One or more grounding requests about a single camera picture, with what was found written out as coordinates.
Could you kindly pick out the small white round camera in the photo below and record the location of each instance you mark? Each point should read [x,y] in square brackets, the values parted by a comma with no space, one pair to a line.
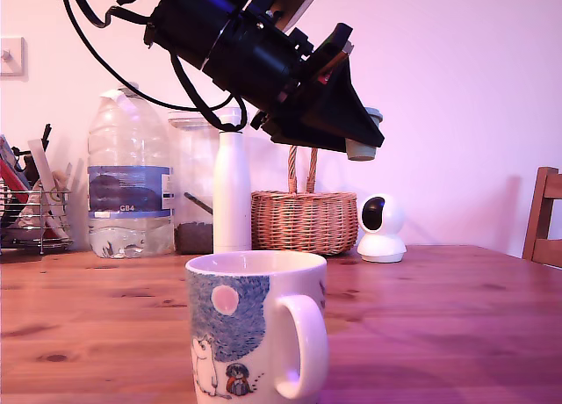
[386,237]

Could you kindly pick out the large clear water bottle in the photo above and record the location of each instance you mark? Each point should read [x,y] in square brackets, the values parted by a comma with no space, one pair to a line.
[127,180]

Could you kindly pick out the white card strip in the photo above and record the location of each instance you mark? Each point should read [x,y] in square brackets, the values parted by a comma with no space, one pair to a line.
[41,162]

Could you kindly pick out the white mug with blue print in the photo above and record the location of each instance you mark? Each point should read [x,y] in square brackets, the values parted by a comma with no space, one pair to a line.
[228,334]

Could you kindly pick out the black clip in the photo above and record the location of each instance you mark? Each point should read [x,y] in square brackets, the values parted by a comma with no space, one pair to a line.
[24,162]

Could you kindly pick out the white slim bottle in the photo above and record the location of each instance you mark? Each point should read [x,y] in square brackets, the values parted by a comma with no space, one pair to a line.
[232,193]

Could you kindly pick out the black pen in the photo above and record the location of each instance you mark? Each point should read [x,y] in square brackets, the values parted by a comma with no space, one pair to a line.
[46,134]

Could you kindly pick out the clear jar with white lid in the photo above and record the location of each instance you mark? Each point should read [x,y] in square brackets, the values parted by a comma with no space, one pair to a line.
[193,167]

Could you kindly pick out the pale coffee capsule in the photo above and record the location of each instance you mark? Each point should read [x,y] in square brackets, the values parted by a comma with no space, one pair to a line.
[362,153]

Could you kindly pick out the white wall switch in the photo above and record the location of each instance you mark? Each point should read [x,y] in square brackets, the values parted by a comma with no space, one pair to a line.
[13,57]

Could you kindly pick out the wooden chair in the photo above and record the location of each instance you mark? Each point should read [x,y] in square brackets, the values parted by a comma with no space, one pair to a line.
[542,246]

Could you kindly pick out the dark scoop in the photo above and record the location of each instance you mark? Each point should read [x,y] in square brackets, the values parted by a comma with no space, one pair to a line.
[198,202]

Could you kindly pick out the red flat item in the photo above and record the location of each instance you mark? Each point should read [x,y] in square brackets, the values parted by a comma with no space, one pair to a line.
[9,173]

